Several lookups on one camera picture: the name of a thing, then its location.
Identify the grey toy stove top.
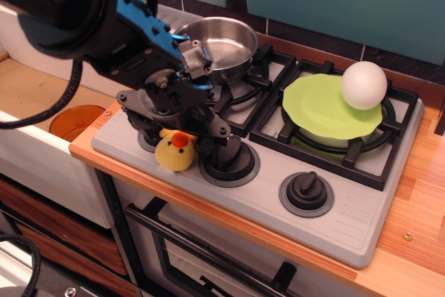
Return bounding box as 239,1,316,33
90,43,426,270

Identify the white egg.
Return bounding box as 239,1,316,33
341,61,387,110

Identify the wooden drawer front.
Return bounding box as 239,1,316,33
1,175,138,296

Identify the black right burner grate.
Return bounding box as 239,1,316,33
250,60,419,191

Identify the white toy sink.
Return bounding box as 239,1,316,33
1,7,113,228

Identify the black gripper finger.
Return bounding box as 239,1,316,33
126,109,164,141
200,135,242,169

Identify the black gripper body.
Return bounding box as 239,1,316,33
117,69,231,137

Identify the black left stove knob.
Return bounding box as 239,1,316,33
138,133,158,153

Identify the stainless steel saucepan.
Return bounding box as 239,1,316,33
175,17,259,85

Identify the black burner grate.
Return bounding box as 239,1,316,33
207,44,297,138
250,60,419,191

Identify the oven door with handle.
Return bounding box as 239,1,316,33
124,196,352,297

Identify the teal wall cabinet right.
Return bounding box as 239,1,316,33
247,0,444,65

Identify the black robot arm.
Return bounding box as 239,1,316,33
1,0,240,158

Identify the black stove knob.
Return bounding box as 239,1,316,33
138,133,158,153
199,138,261,188
279,171,334,218

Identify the green plate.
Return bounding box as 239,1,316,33
282,74,382,140

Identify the black cable bottom left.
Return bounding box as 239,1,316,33
0,232,42,297

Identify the black left burner grate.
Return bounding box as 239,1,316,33
207,44,297,138

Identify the black right stove knob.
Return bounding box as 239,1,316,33
279,171,334,218

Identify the black braided cable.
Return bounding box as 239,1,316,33
0,60,83,129

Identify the yellow stuffed duck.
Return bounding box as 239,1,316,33
154,129,197,172

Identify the black middle stove knob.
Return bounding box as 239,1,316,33
199,138,261,188

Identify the orange plastic cup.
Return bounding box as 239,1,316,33
49,105,105,142

